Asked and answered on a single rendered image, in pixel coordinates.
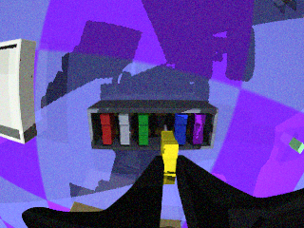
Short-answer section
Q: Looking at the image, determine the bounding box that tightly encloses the white tray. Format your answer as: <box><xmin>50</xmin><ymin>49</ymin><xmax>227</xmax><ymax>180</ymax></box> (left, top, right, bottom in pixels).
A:
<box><xmin>0</xmin><ymin>38</ymin><xmax>38</xmax><ymax>144</ymax></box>

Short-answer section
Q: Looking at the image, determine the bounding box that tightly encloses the yellow fuse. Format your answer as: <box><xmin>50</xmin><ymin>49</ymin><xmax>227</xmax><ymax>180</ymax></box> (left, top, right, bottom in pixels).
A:
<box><xmin>161</xmin><ymin>125</ymin><xmax>179</xmax><ymax>185</ymax></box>

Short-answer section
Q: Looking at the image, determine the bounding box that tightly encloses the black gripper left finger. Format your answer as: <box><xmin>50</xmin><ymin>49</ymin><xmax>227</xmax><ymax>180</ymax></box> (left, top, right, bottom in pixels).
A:
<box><xmin>22</xmin><ymin>156</ymin><xmax>164</xmax><ymax>228</ymax></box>

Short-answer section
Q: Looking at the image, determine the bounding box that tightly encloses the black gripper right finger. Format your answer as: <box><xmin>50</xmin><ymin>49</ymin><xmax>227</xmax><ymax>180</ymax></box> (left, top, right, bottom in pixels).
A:
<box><xmin>175</xmin><ymin>155</ymin><xmax>304</xmax><ymax>228</ymax></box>

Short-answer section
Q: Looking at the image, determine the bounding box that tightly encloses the green fuse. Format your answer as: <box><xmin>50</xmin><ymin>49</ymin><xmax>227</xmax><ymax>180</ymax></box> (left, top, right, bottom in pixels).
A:
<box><xmin>138</xmin><ymin>113</ymin><xmax>148</xmax><ymax>144</ymax></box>

